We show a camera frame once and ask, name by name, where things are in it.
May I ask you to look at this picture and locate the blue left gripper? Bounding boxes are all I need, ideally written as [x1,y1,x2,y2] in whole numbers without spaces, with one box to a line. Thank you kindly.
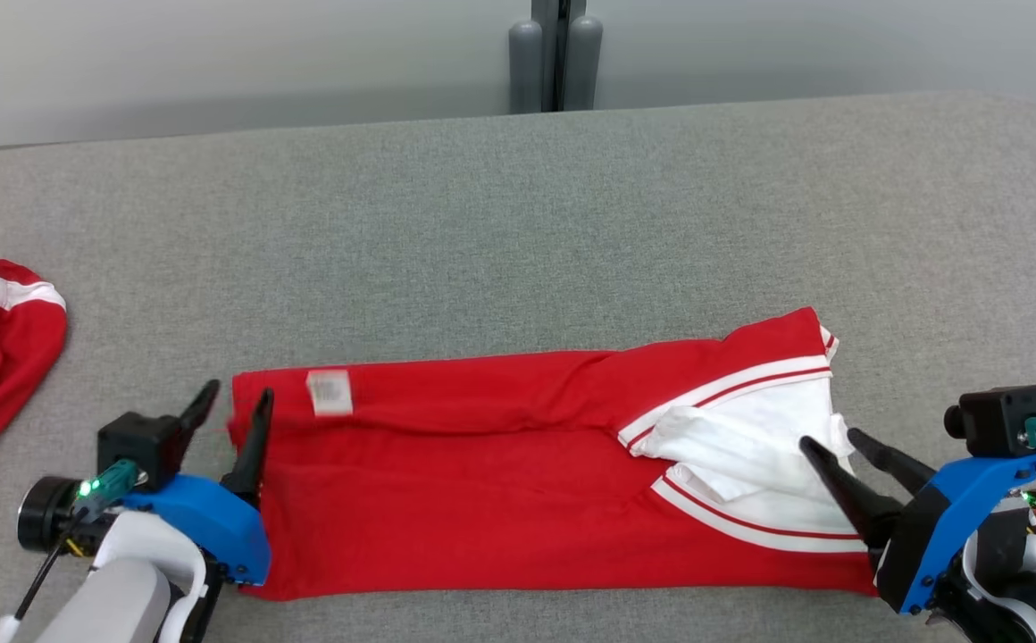
[123,380,275,587]

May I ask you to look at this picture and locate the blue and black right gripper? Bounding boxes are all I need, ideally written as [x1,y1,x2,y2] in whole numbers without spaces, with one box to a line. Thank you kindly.
[799,428,1036,617]

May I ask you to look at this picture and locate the red shorts with white stripes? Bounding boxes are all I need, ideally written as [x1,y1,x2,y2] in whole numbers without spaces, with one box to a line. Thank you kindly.
[0,257,69,488]

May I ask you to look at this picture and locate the red jersey with white trim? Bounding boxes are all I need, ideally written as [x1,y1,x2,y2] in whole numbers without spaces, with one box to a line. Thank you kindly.
[228,306,881,601]

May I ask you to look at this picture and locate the teal left camera plug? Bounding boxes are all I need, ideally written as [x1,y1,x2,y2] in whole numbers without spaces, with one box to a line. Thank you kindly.
[76,460,142,503]

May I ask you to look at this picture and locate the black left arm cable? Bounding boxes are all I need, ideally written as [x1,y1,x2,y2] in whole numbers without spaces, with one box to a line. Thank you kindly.
[13,514,83,622]

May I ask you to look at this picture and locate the grey cylindrical post foot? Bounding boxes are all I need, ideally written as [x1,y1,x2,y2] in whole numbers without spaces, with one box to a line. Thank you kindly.
[565,16,604,111]
[508,20,543,114]

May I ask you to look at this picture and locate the grey metal partition post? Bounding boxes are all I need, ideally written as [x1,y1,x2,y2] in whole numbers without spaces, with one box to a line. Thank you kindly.
[531,0,588,113]

